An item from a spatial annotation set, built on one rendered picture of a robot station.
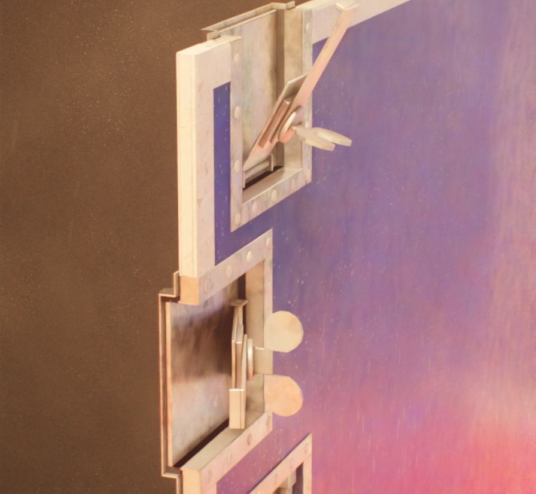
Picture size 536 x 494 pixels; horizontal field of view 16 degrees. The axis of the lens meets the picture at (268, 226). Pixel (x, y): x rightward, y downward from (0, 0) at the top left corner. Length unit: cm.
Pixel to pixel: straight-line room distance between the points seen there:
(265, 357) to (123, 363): 114
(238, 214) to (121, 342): 115
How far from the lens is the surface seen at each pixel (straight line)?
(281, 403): 106
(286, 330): 105
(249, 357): 105
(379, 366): 133
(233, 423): 99
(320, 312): 119
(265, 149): 109
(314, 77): 106
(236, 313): 108
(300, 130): 107
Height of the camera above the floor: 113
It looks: 15 degrees down
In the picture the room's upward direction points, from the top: straight up
